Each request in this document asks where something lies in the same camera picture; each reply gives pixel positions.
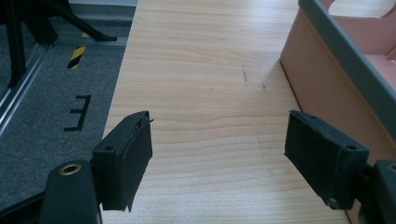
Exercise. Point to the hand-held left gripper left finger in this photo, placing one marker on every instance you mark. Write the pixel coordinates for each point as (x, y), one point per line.
(123, 161)

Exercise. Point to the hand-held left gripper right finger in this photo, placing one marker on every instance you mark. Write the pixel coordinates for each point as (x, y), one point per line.
(323, 155)

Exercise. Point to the black floor tape mark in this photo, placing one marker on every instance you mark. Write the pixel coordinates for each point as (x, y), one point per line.
(79, 112)

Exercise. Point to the brown box with grey rim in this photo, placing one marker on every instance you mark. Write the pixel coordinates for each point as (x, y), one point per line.
(327, 81)

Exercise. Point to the yellow black striped floor tape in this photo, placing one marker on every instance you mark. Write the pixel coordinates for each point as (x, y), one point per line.
(76, 56)

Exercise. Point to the black metal stand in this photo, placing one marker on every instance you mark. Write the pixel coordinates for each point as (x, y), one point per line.
(18, 28)

